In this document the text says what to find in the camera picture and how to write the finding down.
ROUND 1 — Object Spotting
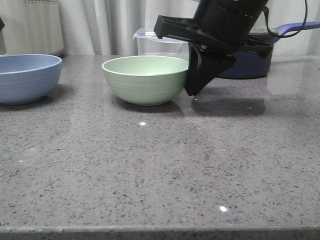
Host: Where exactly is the white appliance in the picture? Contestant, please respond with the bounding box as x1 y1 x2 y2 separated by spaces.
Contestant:
0 0 64 56

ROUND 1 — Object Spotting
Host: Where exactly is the light green bowl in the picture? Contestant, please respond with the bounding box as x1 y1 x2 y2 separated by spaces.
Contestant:
101 55 189 106

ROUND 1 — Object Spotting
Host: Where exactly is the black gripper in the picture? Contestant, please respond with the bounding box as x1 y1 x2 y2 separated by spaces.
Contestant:
153 15 273 96

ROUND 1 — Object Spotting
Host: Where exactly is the blue bowl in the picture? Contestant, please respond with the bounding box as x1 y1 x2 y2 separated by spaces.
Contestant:
0 54 62 105

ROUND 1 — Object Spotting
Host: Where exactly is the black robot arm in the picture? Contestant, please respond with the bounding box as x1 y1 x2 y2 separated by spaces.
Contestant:
153 0 272 96

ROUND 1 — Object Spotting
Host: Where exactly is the dark blue saucepan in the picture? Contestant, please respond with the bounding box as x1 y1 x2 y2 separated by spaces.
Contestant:
218 21 320 80

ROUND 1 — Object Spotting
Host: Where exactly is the clear plastic food container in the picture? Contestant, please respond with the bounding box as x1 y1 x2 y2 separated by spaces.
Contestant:
133 28 189 61

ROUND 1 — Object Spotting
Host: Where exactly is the grey curtain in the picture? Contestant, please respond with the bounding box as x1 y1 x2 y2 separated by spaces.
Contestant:
58 0 320 56

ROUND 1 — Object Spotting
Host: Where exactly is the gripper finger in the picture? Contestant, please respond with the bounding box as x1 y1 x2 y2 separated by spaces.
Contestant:
0 18 6 55

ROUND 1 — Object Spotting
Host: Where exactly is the black cable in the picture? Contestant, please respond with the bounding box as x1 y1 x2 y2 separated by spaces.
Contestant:
262 0 309 39

